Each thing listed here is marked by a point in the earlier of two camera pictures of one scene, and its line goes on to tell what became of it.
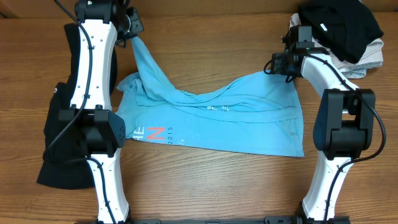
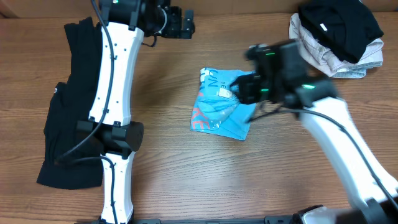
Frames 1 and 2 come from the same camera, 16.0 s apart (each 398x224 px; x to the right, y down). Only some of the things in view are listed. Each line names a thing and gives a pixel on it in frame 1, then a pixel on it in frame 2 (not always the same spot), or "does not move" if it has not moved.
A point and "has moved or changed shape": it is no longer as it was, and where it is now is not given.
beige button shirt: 373,59 does not move
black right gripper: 280,64 -> 249,88
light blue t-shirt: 252,112 has moved or changed shape
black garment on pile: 344,27 does not move
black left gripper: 132,23 -> 179,23
